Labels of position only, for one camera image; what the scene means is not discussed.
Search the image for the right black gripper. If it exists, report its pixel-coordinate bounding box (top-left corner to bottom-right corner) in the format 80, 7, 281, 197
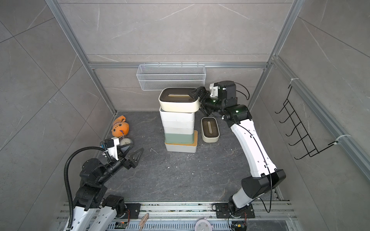
189, 89, 225, 116

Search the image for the cream box dark lid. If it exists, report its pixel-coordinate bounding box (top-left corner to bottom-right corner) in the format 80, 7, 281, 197
201, 117, 220, 143
159, 88, 200, 113

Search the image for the grey lid white tissue box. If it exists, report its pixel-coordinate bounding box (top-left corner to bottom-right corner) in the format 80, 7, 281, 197
160, 107, 195, 122

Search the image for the cream box dark lid back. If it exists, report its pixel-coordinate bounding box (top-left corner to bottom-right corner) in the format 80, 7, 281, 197
201, 117, 220, 143

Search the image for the green tissue box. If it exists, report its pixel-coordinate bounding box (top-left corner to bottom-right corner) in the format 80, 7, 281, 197
164, 133, 195, 144

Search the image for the large bamboo lid tissue box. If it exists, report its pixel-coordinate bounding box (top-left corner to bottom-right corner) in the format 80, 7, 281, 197
165, 130, 198, 153

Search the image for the small bamboo lid tissue box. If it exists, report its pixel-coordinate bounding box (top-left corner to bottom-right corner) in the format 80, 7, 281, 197
164, 127, 194, 135

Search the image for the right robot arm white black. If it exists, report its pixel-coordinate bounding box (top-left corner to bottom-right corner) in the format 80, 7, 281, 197
189, 80, 286, 214

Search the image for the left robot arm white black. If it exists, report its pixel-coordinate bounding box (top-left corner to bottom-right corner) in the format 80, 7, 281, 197
64, 143, 144, 231

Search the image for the small grey alarm clock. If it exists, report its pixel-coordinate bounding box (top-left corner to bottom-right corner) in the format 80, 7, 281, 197
119, 138, 133, 146

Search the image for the orange plush toy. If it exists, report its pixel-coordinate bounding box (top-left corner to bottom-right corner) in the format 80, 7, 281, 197
111, 116, 130, 138

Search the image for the small circuit board front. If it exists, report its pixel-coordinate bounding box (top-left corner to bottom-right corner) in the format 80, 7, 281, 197
114, 221, 129, 230

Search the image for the pink round object front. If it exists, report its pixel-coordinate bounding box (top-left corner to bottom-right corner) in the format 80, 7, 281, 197
194, 219, 213, 231

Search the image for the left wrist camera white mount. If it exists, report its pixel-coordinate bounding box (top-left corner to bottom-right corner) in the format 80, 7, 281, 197
102, 137, 120, 161

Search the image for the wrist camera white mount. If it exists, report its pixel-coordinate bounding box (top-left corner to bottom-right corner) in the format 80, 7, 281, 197
102, 137, 120, 161
209, 83, 218, 99

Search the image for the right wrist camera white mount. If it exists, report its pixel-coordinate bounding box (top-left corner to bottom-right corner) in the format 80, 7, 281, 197
209, 83, 218, 99

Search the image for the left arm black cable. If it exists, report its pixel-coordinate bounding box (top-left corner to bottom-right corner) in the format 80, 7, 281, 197
63, 146, 105, 230

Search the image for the white wire mesh basket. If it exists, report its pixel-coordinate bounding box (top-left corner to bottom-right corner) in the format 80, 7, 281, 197
136, 64, 206, 91

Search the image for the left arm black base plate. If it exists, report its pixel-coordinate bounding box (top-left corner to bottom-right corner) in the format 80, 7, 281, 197
122, 203, 141, 219

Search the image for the wooden brush handle front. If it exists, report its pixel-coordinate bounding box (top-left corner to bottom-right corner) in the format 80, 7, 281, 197
139, 213, 149, 231

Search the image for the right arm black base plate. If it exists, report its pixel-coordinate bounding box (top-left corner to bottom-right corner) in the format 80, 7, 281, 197
212, 202, 255, 219

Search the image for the black wire hook rack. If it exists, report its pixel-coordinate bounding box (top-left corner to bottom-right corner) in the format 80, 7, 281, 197
274, 84, 339, 160

